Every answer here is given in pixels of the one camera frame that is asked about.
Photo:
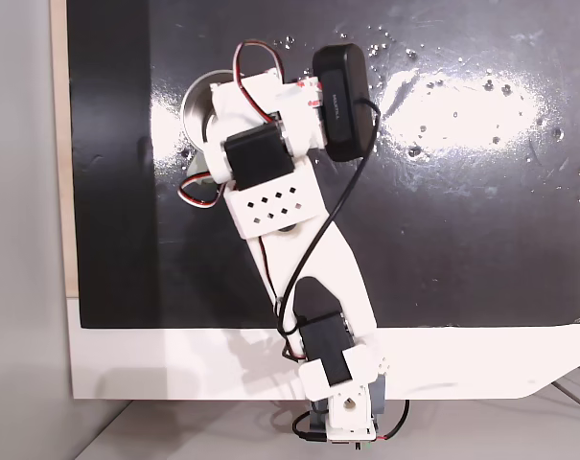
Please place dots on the light wooden board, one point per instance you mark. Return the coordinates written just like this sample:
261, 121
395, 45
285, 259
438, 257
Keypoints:
59, 144

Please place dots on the black table mat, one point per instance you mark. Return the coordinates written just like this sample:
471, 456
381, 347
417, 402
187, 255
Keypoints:
462, 239

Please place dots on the black oval camera box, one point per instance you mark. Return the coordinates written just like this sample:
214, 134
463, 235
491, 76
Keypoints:
343, 96

